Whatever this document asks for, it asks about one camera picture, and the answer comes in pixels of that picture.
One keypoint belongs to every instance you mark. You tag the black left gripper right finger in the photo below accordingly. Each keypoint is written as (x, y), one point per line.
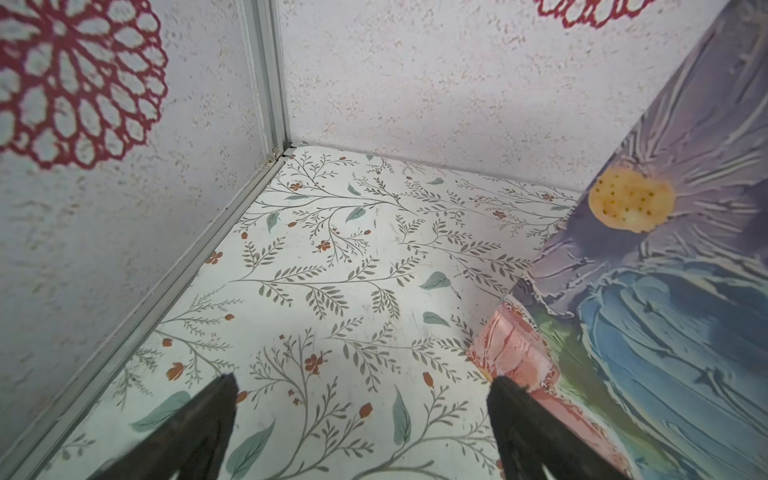
(533, 444)

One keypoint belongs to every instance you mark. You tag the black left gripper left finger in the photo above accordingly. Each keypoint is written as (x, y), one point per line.
(191, 444)

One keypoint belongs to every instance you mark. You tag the floral paper gift bag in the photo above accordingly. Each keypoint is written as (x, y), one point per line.
(642, 323)

